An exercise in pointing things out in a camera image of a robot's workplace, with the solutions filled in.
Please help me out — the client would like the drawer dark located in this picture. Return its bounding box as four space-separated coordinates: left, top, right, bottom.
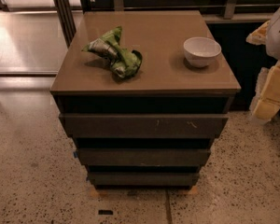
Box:
77 148 210 167
88 172 199 186
59 114 228 139

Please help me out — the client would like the crumpled green chip bag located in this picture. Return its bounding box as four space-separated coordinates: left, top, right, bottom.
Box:
82 26 143 79

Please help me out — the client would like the dark metal railing post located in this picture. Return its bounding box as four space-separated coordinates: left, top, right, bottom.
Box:
53 0 76 47

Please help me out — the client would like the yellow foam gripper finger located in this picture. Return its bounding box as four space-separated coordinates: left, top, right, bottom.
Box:
245 21 270 46

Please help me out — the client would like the black tape floor marker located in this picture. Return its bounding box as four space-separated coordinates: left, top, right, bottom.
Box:
98 210 114 216

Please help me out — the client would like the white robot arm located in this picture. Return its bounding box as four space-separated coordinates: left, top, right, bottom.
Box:
246 8 280 124

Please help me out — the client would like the white ceramic bowl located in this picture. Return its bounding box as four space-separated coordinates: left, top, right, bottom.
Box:
183 37 221 68

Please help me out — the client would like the brown drawer cabinet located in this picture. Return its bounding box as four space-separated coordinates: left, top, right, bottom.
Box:
49 10 242 190

